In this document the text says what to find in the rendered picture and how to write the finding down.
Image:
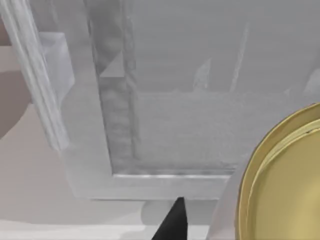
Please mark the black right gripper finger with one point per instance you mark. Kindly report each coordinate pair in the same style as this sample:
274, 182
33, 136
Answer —
176, 222

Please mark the grey cabinet door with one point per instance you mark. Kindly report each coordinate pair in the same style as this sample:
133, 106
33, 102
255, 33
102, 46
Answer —
32, 75

